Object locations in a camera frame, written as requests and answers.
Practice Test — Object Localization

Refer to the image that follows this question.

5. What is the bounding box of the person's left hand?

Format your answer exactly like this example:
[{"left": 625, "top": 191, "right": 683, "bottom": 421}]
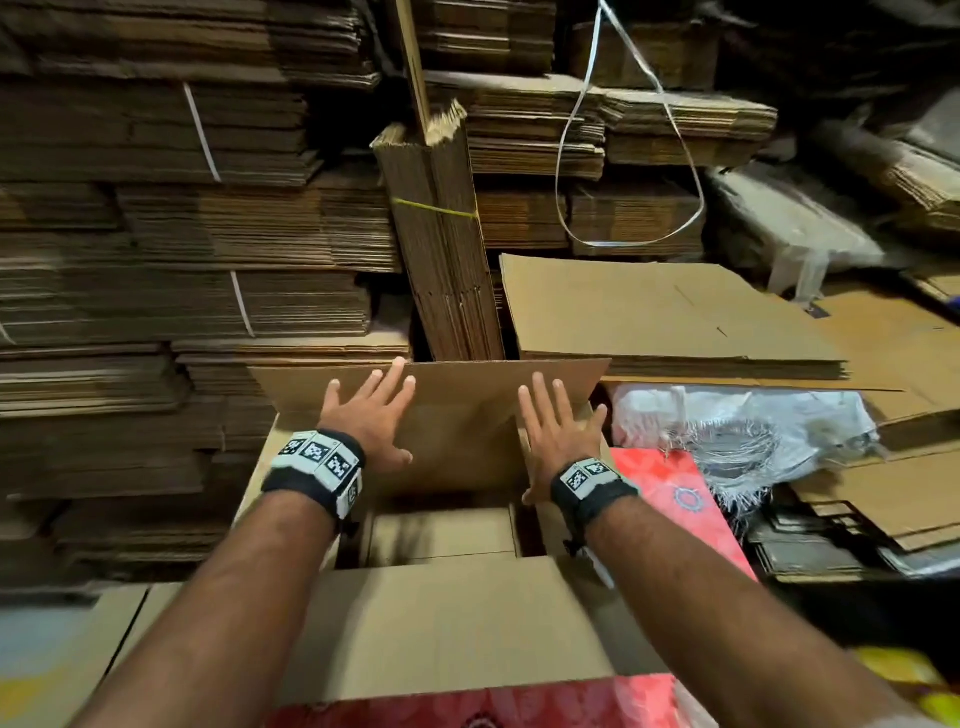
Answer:
[{"left": 318, "top": 357, "right": 419, "bottom": 470}]

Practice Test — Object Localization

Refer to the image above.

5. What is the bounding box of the person's right hand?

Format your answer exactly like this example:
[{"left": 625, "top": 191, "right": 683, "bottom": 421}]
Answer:
[{"left": 516, "top": 372, "right": 612, "bottom": 504}]

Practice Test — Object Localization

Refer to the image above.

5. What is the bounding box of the large cardboard box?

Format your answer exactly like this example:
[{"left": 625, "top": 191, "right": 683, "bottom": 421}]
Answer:
[
  {"left": 499, "top": 252, "right": 852, "bottom": 380},
  {"left": 0, "top": 582, "right": 185, "bottom": 728}
]

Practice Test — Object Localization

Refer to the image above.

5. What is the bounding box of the yellow-tied cardboard bundle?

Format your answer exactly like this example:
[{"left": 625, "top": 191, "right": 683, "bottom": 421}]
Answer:
[{"left": 370, "top": 102, "right": 507, "bottom": 362}]

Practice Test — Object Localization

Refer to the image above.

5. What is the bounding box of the wall of cardboard stacks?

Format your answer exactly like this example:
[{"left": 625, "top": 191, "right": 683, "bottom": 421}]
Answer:
[{"left": 0, "top": 0, "right": 960, "bottom": 587}]

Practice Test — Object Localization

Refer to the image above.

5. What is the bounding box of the low pile of cardboard sheets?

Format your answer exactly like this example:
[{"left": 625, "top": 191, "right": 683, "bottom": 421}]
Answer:
[{"left": 742, "top": 442, "right": 960, "bottom": 582}]

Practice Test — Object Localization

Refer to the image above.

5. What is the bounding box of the person's right forearm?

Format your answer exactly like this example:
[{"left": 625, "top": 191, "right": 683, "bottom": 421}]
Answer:
[{"left": 585, "top": 495, "right": 960, "bottom": 728}]

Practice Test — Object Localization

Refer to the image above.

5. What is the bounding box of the person's left forearm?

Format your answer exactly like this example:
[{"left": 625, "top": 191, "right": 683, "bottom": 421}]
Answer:
[{"left": 67, "top": 487, "right": 339, "bottom": 728}]

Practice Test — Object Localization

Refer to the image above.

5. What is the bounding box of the red patterned table cloth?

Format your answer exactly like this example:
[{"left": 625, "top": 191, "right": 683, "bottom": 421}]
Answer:
[{"left": 262, "top": 445, "right": 759, "bottom": 728}]

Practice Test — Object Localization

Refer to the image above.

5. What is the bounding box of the white woven sack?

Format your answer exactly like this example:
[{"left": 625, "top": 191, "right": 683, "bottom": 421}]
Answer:
[{"left": 612, "top": 382, "right": 884, "bottom": 512}]

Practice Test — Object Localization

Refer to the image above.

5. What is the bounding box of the white plastic sack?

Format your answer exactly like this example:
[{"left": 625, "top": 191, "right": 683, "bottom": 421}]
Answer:
[{"left": 705, "top": 157, "right": 887, "bottom": 302}]

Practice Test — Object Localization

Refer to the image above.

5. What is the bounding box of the black right wrist strap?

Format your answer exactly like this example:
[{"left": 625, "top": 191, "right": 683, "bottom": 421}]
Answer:
[{"left": 549, "top": 454, "right": 642, "bottom": 534}]

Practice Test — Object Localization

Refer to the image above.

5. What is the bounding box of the black wrist strap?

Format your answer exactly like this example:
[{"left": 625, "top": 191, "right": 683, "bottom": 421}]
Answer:
[
  {"left": 549, "top": 454, "right": 642, "bottom": 534},
  {"left": 261, "top": 427, "right": 368, "bottom": 527}
]

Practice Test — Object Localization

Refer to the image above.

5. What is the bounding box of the black left wrist strap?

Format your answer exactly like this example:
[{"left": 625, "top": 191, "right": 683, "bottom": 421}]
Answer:
[{"left": 261, "top": 427, "right": 368, "bottom": 527}]

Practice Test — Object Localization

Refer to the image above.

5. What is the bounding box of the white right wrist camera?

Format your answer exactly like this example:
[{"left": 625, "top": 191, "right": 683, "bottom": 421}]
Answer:
[{"left": 567, "top": 528, "right": 617, "bottom": 590}]

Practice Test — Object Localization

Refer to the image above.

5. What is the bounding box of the white plastic strap loop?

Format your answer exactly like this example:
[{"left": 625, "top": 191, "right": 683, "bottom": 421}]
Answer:
[{"left": 555, "top": 0, "right": 707, "bottom": 252}]

